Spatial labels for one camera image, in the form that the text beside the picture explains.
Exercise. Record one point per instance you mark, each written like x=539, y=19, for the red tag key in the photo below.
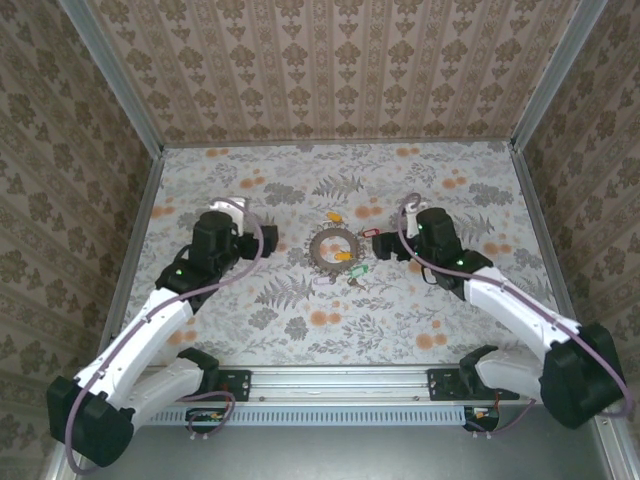
x=371, y=233

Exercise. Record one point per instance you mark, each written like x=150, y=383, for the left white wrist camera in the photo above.
x=241, y=215

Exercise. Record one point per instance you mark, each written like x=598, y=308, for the black connector board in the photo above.
x=482, y=417
x=205, y=417

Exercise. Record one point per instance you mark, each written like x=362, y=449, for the large brown lace keyring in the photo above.
x=315, y=250

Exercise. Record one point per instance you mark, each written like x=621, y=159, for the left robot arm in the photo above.
x=140, y=340

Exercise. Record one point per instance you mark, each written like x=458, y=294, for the aluminium mounting rail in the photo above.
x=340, y=380

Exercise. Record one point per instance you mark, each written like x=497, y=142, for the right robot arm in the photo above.
x=520, y=310

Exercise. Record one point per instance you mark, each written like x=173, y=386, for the aluminium frame post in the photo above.
x=115, y=80
x=560, y=75

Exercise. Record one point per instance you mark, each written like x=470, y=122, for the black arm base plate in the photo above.
x=240, y=385
x=440, y=385

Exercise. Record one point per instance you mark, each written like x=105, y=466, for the purple tag key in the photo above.
x=324, y=281

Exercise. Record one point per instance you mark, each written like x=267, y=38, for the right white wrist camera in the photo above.
x=411, y=225

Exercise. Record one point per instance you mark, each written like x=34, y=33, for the aluminium table side rail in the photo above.
x=537, y=215
x=143, y=215

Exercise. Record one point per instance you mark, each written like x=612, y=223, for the green tag key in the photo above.
x=357, y=272

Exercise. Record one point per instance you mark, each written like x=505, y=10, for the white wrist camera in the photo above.
x=411, y=225
x=241, y=215

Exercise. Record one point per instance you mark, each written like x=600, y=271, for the floral table cover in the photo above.
x=350, y=165

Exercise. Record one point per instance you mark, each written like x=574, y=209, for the grey metal panel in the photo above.
x=325, y=455

